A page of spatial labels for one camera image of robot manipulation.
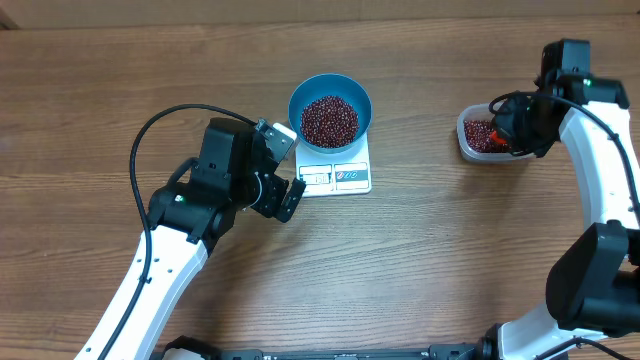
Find red beans in container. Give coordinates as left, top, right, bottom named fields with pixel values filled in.
left=463, top=120, right=510, bottom=153

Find orange scoop blue handle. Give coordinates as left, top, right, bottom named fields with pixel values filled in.
left=490, top=130, right=508, bottom=146

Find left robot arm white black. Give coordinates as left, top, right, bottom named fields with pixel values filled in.
left=77, top=118, right=305, bottom=359

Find blue metal bowl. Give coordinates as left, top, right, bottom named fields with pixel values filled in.
left=288, top=73, right=373, bottom=153

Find red beans in bowl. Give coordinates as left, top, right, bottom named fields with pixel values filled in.
left=300, top=95, right=360, bottom=149

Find clear plastic bean container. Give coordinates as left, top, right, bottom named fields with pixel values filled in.
left=456, top=103, right=534, bottom=164

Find white digital kitchen scale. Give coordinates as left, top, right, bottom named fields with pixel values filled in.
left=295, top=135, right=373, bottom=197

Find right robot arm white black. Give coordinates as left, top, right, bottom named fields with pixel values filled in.
left=488, top=39, right=639, bottom=359

